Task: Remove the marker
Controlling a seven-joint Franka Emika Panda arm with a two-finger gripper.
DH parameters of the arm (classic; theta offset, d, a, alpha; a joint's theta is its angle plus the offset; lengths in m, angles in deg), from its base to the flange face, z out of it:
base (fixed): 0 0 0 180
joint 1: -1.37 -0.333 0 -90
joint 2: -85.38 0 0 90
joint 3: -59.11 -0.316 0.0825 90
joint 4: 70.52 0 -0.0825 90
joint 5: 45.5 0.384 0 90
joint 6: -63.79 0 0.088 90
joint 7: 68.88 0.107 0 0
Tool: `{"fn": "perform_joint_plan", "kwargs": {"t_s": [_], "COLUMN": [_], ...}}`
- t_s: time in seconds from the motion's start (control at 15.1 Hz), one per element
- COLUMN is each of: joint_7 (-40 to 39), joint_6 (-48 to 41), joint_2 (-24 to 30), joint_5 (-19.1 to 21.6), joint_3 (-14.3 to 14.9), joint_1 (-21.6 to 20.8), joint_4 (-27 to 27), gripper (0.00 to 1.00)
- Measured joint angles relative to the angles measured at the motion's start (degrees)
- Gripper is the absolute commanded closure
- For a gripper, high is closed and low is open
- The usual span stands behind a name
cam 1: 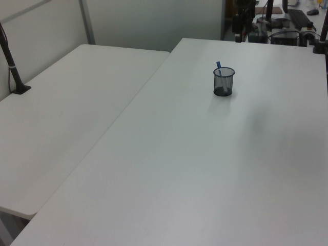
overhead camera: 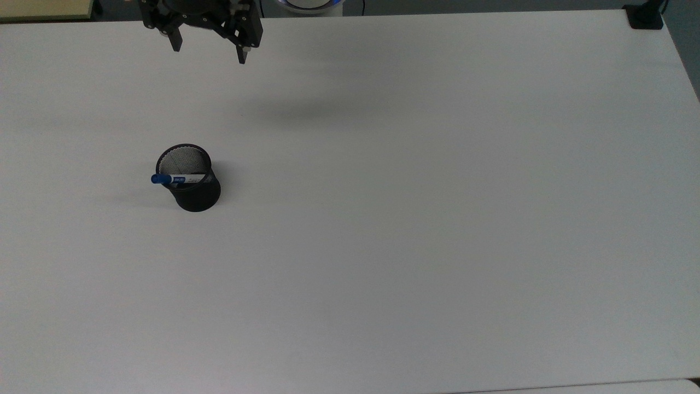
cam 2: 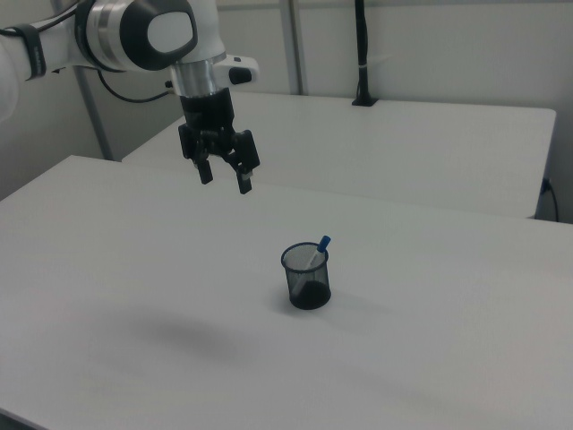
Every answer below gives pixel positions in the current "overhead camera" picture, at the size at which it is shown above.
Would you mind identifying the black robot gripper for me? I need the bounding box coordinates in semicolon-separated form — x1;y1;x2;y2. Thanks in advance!
139;0;264;65

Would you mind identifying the blue and white marker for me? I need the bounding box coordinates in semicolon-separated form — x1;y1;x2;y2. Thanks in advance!
151;173;207;185

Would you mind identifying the black mesh pen cup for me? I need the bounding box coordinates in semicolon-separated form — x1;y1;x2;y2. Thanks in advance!
155;143;222;213

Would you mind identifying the yellowish flat board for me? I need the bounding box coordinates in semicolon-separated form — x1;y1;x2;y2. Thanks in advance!
0;0;95;22

